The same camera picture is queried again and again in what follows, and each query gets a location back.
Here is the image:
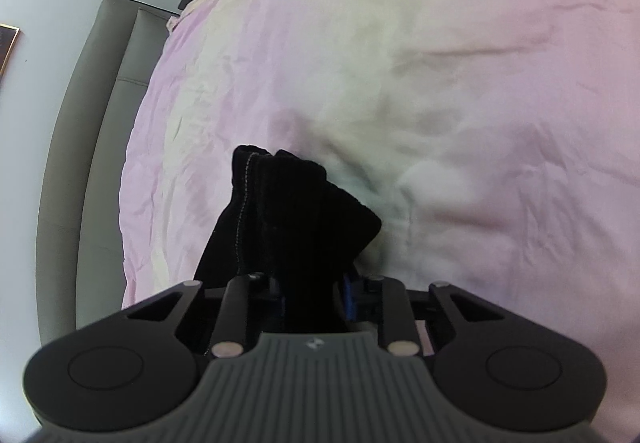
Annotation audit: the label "black pants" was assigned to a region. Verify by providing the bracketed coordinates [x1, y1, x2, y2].
[195, 145, 382, 333]

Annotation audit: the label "grey upholstered headboard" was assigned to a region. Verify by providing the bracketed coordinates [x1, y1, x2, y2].
[36, 0, 172, 345]

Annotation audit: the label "pink floral duvet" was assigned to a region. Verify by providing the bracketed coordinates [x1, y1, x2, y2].
[117, 0, 640, 354]

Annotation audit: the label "framed wall painting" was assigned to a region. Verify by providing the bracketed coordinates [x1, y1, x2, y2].
[0, 23, 21, 77]

